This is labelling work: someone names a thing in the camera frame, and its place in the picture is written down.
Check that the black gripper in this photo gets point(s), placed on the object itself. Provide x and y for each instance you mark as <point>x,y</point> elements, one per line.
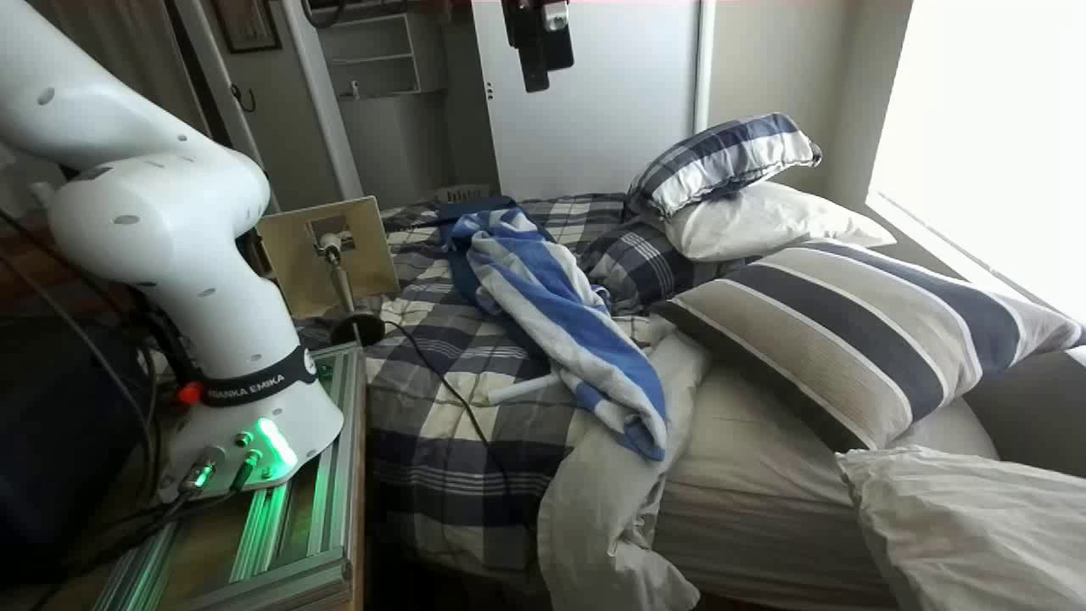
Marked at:
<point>541,34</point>

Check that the blue white striped towel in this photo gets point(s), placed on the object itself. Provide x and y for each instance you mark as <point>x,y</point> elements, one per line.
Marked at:
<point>513,269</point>

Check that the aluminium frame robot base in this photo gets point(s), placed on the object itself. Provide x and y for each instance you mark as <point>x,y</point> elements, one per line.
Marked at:
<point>294,548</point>

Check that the navy plaid pillow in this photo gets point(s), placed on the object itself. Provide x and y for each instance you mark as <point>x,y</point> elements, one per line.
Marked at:
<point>719,161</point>

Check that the dark plaid pillow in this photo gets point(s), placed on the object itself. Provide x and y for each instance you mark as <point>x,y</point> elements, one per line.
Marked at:
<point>637,267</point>

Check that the grey navy striped pillow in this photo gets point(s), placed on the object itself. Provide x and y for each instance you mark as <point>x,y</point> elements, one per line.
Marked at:
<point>863,345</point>

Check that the navy plaid duvet cover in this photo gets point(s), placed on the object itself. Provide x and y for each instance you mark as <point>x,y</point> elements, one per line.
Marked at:
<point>467,422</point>

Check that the white bed sheet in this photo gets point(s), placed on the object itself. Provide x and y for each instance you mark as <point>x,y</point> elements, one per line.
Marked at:
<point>749,506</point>

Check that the camera on small stand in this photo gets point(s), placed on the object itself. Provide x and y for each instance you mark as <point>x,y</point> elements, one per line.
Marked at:
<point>343,291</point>

